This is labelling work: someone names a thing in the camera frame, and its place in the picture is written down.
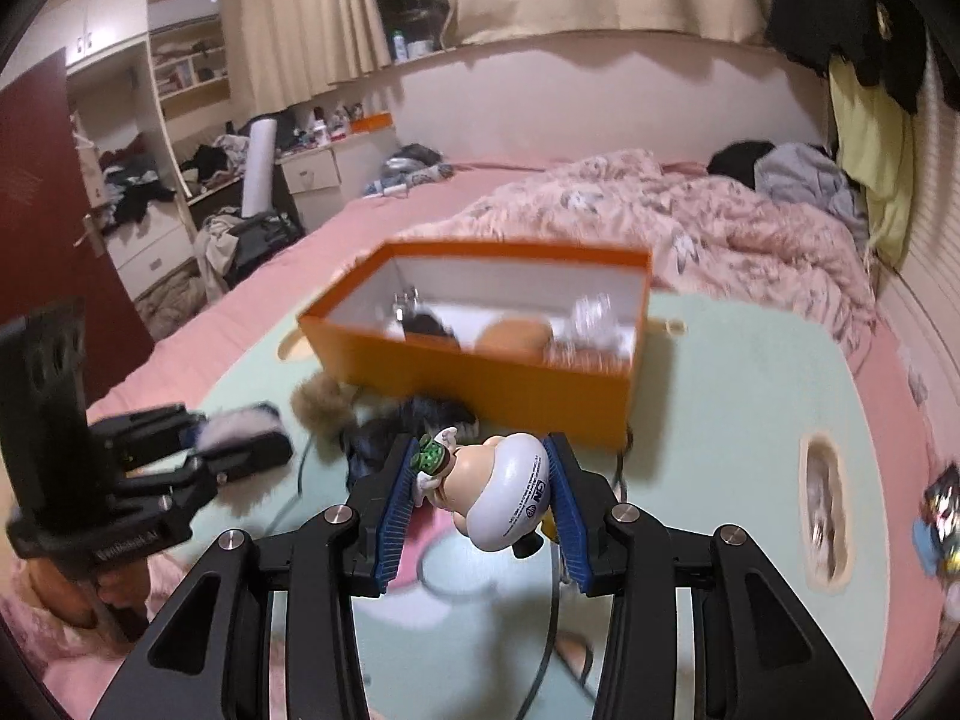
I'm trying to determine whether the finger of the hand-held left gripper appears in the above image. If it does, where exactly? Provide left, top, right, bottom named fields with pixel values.
left=88, top=403, right=208, bottom=470
left=122, top=433, right=296, bottom=520

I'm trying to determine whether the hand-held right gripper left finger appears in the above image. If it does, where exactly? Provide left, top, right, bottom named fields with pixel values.
left=90, top=431, right=421, bottom=720

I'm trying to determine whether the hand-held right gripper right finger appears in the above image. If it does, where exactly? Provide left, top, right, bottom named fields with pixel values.
left=541, top=431, right=875, bottom=720

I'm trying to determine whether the black fur-trimmed doll jacket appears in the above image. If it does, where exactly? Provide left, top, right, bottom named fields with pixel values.
left=191, top=375, right=421, bottom=496

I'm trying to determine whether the white-haired figure keychain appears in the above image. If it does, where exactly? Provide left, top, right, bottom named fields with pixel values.
left=412, top=427, right=560, bottom=560

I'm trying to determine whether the orange cardboard box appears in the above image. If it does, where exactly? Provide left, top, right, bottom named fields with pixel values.
left=296, top=238, right=653, bottom=451

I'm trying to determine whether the tan capybara plush keychain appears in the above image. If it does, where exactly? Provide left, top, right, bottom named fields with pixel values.
left=476, top=319, right=556, bottom=357

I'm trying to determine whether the clear plastic bag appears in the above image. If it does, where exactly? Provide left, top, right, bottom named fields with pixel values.
left=551, top=292, right=638, bottom=357

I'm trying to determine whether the silver metal clasp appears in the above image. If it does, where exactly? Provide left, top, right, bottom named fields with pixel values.
left=386, top=289, right=425, bottom=327

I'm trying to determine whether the black lace doll garment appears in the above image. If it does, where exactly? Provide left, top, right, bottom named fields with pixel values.
left=397, top=394, right=481, bottom=443

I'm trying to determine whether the brown floor clothes pile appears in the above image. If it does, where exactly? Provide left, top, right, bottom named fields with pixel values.
left=131, top=262, right=211, bottom=342

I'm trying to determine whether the white drawer cabinet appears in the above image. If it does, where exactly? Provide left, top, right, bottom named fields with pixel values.
left=105, top=206, right=200, bottom=301

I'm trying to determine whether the dark red door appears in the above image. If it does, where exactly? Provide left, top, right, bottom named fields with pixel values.
left=0, top=45, right=132, bottom=406

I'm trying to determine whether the black bag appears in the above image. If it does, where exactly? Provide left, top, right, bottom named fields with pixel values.
left=195, top=210, right=305, bottom=290

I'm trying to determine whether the mixed clothes pile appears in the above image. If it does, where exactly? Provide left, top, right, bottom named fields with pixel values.
left=97, top=131, right=248, bottom=233

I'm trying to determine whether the white nightstand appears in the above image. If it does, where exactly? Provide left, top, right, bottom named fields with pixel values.
left=279, top=136, right=398, bottom=233

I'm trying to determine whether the white rolled mat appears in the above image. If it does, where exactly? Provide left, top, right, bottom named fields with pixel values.
left=241, top=116, right=280, bottom=218

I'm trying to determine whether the patterned clothes pile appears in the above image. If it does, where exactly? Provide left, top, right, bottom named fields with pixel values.
left=364, top=142, right=455, bottom=200

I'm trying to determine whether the group of cosmetic bottles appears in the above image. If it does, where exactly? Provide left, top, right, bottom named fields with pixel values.
left=296, top=101, right=368, bottom=155

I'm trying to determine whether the white wardrobe shelving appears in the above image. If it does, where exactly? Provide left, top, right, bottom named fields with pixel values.
left=64, top=0, right=233, bottom=166

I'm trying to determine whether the black clothes pile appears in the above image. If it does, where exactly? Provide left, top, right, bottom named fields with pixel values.
left=707, top=140, right=777, bottom=188

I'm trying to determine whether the white air conditioner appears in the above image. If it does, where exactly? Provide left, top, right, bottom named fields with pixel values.
left=146, top=0, right=226, bottom=31

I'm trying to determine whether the narrow cream curtain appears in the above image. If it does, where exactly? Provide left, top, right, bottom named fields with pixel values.
left=240, top=0, right=391, bottom=117

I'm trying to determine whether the yellow-green hanging garment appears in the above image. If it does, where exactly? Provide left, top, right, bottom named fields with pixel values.
left=829, top=52, right=916, bottom=267

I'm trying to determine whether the white slatted closet door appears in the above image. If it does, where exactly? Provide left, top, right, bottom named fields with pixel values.
left=870, top=30, right=960, bottom=391

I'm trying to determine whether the black hanging garment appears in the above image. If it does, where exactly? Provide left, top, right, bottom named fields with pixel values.
left=765, top=0, right=938, bottom=113

